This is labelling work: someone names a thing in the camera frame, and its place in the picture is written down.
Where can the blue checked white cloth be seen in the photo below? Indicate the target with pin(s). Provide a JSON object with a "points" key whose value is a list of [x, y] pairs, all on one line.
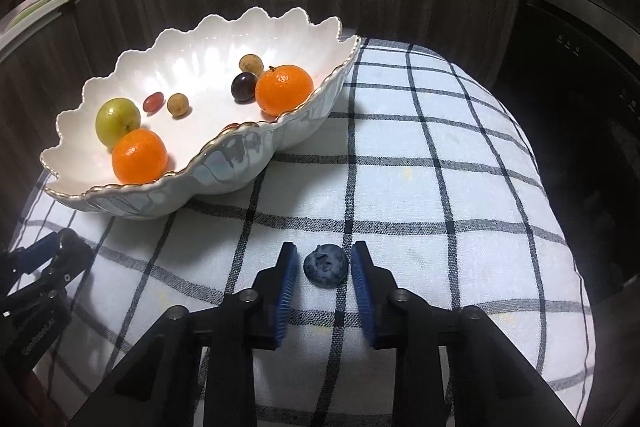
{"points": [[450, 187]]}

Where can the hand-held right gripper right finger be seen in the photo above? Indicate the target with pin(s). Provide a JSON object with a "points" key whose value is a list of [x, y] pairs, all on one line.
{"points": [[361, 297]]}

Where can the orange mandarin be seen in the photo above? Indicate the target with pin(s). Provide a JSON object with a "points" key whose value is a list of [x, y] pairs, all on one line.
{"points": [[284, 89], [140, 157]]}

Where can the green jujube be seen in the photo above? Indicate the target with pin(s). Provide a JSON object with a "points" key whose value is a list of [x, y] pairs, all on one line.
{"points": [[117, 121]]}

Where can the black built-in dishwasher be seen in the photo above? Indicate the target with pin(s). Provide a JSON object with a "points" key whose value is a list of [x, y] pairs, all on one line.
{"points": [[575, 82]]}

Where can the white scalloped bowl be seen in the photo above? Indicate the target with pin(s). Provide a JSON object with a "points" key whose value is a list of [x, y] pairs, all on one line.
{"points": [[200, 57]]}

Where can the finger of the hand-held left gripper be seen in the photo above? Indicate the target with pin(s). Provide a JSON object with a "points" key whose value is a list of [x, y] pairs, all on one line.
{"points": [[72, 252], [35, 253]]}

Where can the blueberry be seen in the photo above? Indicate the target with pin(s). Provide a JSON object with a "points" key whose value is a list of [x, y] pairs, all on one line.
{"points": [[325, 265]]}

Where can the red grape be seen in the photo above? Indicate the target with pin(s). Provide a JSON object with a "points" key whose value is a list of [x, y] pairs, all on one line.
{"points": [[152, 102]]}

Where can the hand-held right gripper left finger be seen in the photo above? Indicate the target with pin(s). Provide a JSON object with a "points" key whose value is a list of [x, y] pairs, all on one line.
{"points": [[287, 292]]}

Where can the green tray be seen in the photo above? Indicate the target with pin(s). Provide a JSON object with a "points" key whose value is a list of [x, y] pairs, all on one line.
{"points": [[27, 14]]}

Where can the brown longan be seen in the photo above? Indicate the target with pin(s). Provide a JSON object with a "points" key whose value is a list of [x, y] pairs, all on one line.
{"points": [[177, 105], [251, 63]]}

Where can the dark purple grape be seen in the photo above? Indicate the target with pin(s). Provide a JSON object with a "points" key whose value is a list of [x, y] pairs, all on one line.
{"points": [[242, 88]]}

